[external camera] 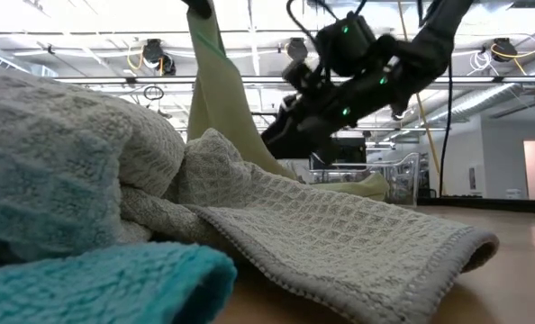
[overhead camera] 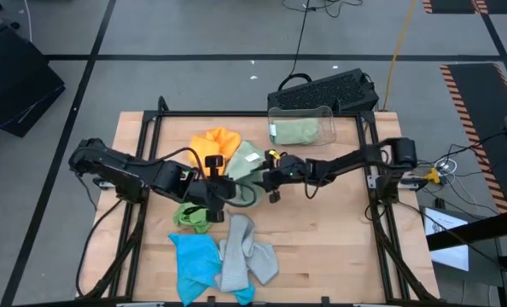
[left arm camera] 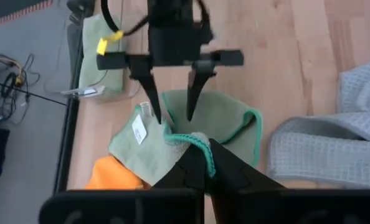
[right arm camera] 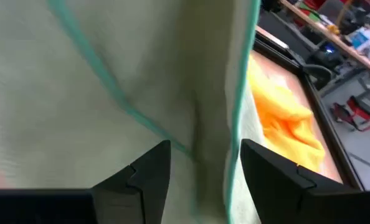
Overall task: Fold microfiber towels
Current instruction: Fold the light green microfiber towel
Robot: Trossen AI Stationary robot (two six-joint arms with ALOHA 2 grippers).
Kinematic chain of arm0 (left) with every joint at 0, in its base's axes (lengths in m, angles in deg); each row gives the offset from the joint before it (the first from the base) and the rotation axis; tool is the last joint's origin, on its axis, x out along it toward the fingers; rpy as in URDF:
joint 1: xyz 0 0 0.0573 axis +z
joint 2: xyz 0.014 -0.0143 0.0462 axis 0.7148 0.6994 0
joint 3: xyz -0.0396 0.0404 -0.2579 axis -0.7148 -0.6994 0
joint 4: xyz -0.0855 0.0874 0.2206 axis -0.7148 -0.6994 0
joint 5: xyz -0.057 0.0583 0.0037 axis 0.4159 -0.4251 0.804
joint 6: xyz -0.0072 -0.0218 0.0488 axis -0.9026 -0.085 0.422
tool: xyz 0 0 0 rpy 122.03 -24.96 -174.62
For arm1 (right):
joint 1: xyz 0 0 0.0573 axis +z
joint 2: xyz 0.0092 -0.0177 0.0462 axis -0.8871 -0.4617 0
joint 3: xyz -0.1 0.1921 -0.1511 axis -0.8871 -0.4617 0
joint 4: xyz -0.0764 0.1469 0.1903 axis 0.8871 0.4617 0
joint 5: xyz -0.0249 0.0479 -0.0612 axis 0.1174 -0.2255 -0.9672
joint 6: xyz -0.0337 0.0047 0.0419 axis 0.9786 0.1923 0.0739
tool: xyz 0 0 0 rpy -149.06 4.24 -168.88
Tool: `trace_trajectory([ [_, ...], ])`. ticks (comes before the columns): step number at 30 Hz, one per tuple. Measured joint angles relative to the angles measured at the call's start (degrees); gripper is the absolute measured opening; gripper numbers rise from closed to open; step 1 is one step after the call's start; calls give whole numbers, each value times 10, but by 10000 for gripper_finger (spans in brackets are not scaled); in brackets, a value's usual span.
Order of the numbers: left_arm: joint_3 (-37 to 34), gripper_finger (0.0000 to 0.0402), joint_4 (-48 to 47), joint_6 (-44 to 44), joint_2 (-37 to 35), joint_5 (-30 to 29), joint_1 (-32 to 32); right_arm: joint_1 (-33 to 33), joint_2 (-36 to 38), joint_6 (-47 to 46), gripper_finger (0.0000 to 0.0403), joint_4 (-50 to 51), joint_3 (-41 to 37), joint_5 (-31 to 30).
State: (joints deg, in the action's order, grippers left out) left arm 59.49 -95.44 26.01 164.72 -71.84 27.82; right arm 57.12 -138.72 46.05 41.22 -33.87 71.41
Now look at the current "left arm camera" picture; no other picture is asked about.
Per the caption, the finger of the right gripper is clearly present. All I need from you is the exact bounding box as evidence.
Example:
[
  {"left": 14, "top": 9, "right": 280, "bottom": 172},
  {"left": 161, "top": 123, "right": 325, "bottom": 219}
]
[
  {"left": 186, "top": 60, "right": 217, "bottom": 123},
  {"left": 128, "top": 55, "right": 163, "bottom": 126}
]

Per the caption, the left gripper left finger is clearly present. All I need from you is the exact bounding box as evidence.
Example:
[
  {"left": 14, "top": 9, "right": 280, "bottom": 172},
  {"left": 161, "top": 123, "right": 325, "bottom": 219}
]
[{"left": 38, "top": 144, "right": 207, "bottom": 224}]

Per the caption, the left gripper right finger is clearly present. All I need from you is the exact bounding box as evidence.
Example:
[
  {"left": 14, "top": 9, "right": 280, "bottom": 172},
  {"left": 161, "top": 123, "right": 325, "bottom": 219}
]
[{"left": 209, "top": 138, "right": 370, "bottom": 224}]

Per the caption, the pale green microfiber towel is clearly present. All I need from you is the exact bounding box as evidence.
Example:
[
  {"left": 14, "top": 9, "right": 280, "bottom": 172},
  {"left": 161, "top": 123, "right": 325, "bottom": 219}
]
[
  {"left": 108, "top": 89, "right": 264, "bottom": 188},
  {"left": 78, "top": 14, "right": 126, "bottom": 93}
]

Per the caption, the grey waffle microfiber towel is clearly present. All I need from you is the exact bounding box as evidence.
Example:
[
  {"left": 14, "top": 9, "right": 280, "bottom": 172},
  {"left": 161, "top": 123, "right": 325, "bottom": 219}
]
[{"left": 265, "top": 57, "right": 370, "bottom": 190}]

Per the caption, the orange microfiber towel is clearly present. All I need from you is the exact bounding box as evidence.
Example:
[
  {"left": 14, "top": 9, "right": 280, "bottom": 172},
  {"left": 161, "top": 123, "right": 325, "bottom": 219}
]
[{"left": 84, "top": 154, "right": 153, "bottom": 190}]

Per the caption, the black hazard-striped floor mat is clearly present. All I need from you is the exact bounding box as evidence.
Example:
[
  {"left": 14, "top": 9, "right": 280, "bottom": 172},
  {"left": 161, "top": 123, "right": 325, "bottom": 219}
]
[{"left": 0, "top": 0, "right": 55, "bottom": 29}]

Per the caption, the yellow cable tag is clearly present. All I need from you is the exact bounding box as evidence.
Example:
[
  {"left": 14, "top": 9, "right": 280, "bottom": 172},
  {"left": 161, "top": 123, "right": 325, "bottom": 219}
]
[{"left": 96, "top": 29, "right": 125, "bottom": 57}]

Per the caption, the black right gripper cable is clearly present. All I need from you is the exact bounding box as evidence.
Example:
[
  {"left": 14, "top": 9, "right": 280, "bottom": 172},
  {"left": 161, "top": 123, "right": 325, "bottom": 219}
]
[{"left": 100, "top": 0, "right": 151, "bottom": 37}]

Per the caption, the black metal table frame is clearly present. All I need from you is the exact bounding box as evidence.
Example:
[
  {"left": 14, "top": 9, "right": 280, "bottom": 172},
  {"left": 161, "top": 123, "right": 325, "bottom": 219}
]
[{"left": 52, "top": 0, "right": 95, "bottom": 194}]

